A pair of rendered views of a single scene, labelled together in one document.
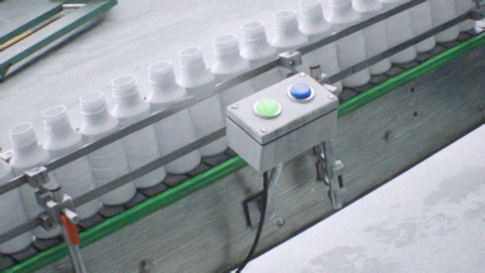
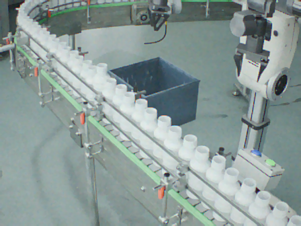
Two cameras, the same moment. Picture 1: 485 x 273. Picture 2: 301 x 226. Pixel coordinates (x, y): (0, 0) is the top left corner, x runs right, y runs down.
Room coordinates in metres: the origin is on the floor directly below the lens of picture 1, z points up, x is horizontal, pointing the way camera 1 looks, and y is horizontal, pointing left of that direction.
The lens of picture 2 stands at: (1.70, 0.86, 1.84)
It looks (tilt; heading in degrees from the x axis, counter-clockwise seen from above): 32 degrees down; 266
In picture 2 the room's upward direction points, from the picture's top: 2 degrees clockwise
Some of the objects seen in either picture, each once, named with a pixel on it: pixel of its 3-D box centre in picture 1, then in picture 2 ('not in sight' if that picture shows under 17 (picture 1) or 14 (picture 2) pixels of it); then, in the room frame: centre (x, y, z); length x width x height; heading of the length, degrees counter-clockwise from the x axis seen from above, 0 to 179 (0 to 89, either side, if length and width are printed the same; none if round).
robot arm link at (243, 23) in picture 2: not in sight; (251, 15); (1.33, -0.23, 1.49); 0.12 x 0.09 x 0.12; 34
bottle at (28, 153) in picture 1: (35, 180); not in sight; (1.25, 0.31, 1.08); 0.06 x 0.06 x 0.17
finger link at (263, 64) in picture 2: not in sight; (256, 66); (1.30, -0.24, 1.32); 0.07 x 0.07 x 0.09; 62
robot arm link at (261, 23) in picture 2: not in sight; (256, 25); (1.31, -0.25, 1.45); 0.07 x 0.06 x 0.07; 34
